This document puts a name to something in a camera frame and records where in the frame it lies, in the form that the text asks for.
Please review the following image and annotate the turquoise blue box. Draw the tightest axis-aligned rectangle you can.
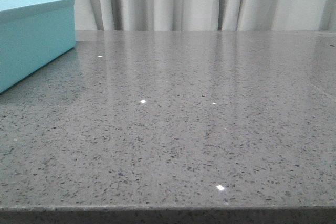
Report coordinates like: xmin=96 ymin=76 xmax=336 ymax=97
xmin=1 ymin=0 xmax=76 ymax=92

